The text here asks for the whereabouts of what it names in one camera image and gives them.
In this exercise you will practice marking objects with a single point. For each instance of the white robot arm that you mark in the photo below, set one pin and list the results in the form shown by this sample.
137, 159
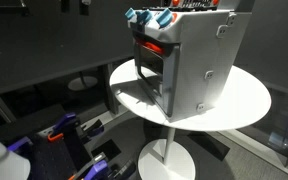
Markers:
0, 160

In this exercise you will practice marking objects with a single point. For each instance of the small blue stove knob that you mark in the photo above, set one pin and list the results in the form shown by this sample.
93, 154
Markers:
129, 13

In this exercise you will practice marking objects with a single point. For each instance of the large blue stove knob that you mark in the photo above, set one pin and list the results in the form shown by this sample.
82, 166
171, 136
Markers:
165, 17

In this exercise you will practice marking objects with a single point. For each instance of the orange stove button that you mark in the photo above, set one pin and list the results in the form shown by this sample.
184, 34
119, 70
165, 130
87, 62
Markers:
175, 2
215, 1

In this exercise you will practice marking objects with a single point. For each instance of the grey toy stove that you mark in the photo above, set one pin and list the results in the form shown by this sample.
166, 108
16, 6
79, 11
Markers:
197, 50

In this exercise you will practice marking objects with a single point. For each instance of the white round table base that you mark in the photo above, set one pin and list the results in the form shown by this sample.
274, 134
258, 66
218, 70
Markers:
82, 83

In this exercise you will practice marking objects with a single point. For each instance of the grey oven door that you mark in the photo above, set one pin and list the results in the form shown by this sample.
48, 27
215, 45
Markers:
157, 83

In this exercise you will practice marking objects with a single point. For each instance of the purple clamp with orange trigger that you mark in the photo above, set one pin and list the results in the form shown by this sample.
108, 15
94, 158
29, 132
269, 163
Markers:
64, 124

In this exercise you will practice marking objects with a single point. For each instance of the black and purple clamp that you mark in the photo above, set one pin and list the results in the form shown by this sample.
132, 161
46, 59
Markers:
94, 128

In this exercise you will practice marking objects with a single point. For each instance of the white round pedestal table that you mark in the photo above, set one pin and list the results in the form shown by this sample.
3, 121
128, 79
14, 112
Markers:
244, 100

